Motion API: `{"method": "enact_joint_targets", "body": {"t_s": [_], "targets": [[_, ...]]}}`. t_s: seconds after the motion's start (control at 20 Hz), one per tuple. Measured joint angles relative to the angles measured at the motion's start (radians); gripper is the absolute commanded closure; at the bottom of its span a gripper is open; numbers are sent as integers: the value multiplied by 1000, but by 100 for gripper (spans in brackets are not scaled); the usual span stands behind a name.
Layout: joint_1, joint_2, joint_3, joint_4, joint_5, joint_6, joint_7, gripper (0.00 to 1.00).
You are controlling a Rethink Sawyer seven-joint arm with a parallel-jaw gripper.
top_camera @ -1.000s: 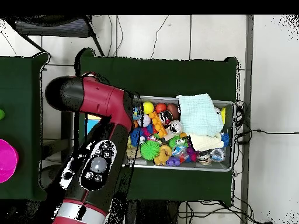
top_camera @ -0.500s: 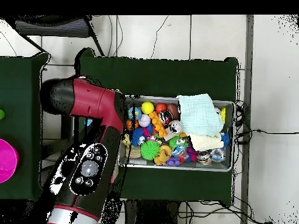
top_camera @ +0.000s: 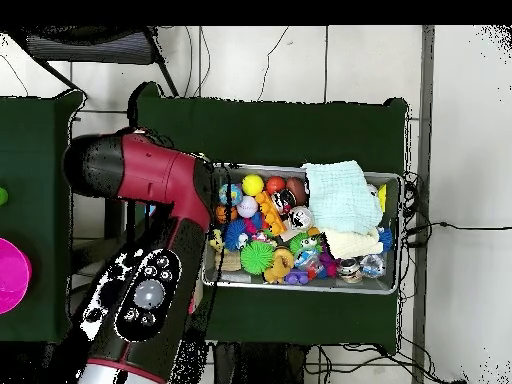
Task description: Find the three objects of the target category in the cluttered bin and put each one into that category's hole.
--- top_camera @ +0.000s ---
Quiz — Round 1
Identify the mint green waffle cloth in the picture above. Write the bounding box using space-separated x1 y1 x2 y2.
301 159 384 236

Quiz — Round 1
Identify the cream waffle cloth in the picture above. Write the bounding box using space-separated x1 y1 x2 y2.
322 226 385 260

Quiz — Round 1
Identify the white baseball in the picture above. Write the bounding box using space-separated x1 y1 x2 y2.
236 195 260 219

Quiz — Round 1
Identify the orange plastic brick block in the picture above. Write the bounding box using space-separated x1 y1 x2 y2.
254 190 288 237

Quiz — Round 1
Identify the yellow ball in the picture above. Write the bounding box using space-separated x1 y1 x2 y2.
241 174 266 198

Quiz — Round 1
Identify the globe print ball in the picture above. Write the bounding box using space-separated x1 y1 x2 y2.
218 183 244 207

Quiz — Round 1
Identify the orange ball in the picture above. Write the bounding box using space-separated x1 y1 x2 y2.
265 175 287 196

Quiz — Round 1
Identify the brown football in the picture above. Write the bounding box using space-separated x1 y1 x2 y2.
285 176 308 208

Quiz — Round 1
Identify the green spiky ball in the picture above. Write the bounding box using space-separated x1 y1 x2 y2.
239 240 276 277

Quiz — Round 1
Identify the green spiky toy with eyes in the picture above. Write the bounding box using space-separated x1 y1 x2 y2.
289 232 324 258

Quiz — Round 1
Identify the dark green side tablecloth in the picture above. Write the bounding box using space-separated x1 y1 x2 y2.
0 89 92 347

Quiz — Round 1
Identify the black mesh chair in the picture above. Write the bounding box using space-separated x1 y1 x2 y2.
7 25 180 98

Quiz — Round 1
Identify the pink round disc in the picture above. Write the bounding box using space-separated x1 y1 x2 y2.
0 237 33 315

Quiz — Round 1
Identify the shallow wire mesh bin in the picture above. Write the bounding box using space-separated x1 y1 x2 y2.
201 162 405 296

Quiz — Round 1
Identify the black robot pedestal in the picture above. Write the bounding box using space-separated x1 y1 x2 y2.
211 341 311 384

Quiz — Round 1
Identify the black power cable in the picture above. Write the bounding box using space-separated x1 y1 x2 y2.
403 220 512 249

